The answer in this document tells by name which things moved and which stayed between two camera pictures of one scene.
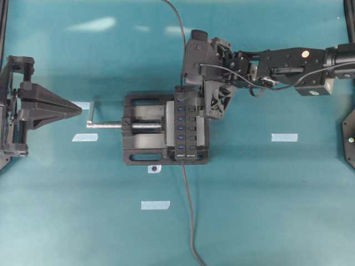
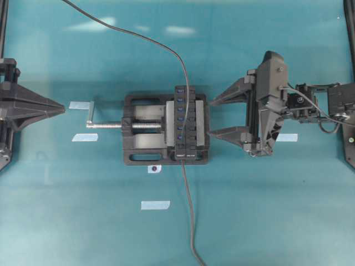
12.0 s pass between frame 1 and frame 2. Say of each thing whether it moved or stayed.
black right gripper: moved
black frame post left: stayed
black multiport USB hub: stayed
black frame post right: stayed
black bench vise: stayed
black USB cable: moved
